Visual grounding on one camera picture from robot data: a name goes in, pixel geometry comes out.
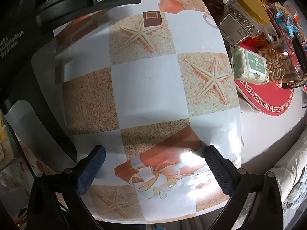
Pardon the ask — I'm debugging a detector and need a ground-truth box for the pile of assorted snack packets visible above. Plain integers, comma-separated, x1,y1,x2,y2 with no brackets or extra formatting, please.
240,0,307,53

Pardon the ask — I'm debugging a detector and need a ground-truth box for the green wet wipes pack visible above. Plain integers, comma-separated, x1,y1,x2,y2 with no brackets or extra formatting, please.
231,45,269,85

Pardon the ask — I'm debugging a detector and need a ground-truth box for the printed checkered tablecloth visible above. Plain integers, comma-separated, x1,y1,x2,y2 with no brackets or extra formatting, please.
32,0,245,223

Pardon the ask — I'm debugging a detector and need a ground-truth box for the clear bag of peanuts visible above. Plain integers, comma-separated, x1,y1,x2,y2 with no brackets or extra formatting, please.
258,37,304,84

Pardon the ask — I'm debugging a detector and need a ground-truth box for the round red mat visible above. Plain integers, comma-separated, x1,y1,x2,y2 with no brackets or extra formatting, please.
234,38,295,117

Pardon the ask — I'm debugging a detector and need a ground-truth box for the light patterned sofa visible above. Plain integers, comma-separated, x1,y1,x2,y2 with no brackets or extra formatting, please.
273,127,307,221

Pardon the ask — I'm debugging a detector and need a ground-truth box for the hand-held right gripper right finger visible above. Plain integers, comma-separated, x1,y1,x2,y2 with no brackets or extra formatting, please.
204,145,285,230

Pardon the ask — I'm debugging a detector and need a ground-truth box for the clear jar with yellow lid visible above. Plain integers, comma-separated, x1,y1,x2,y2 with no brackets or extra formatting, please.
217,0,276,47

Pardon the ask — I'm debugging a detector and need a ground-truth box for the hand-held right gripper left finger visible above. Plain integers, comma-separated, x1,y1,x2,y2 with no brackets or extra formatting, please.
26,145,107,230

